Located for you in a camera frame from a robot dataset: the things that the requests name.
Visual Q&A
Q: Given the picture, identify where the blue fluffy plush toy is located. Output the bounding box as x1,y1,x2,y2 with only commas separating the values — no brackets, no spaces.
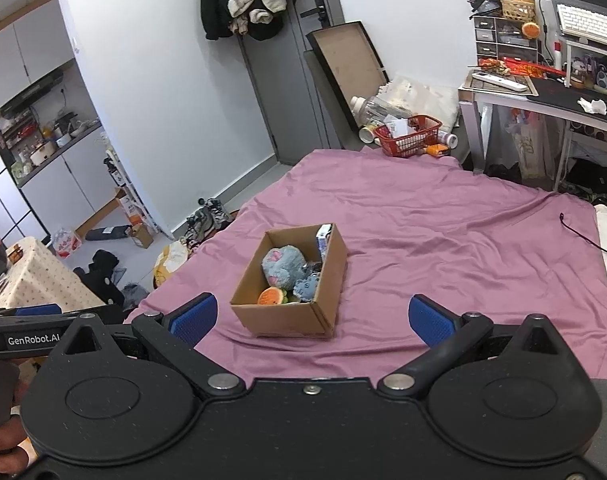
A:
261,245,307,290

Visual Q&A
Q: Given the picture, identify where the blue tissue pack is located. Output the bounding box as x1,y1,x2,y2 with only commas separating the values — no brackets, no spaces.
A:
315,223,333,262

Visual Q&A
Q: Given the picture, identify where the person left hand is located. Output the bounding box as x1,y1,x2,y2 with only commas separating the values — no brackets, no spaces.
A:
0,378,40,473

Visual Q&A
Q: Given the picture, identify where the purple bed sheet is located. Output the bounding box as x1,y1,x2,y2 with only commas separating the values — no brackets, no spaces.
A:
139,150,607,382

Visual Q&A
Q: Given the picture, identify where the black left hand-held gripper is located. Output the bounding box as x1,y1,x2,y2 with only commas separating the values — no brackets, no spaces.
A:
0,301,125,432

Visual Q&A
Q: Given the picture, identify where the watermelon plush toy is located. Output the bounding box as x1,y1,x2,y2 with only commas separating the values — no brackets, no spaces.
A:
257,287,288,306

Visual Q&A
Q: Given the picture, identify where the pair of sneakers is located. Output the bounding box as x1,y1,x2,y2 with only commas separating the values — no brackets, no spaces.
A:
183,198,233,249

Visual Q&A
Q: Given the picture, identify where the cardboard box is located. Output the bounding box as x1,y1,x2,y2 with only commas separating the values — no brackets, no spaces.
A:
231,223,347,337

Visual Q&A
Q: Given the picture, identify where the denim heart pillow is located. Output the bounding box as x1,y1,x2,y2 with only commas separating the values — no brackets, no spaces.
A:
293,262,322,302

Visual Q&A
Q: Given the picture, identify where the dotted tablecloth table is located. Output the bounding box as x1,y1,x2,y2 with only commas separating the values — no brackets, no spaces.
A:
0,236,104,312

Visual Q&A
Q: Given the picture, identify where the orange small object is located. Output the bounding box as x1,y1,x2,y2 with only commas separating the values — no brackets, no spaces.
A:
425,144,450,158

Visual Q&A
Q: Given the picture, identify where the white cylinder can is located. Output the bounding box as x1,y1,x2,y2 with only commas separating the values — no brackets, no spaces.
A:
438,131,459,150

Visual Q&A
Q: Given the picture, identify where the red plastic basket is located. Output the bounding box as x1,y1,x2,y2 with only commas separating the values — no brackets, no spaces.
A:
374,115,442,158

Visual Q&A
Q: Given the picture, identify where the clear plastic bottle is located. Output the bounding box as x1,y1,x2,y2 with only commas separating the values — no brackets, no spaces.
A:
350,96,395,126

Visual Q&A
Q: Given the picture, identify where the white plastic bag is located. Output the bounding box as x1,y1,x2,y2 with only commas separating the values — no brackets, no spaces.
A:
377,75,460,132

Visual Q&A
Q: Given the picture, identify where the kitchen shelf niche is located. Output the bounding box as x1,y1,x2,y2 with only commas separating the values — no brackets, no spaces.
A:
0,62,112,195

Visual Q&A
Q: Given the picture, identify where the grey door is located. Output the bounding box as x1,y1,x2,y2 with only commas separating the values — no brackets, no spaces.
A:
241,0,350,166

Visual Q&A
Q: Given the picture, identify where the grey desk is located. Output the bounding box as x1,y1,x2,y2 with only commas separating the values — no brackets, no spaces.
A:
457,75,607,174

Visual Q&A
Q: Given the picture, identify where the brown framed board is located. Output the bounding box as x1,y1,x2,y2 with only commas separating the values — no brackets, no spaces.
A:
307,21,389,132

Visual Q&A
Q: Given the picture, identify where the small drawer organizer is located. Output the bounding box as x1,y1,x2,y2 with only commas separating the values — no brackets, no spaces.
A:
473,16,540,63

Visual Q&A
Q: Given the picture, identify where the white keyboard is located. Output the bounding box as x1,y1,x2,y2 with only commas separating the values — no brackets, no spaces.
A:
556,4,607,46

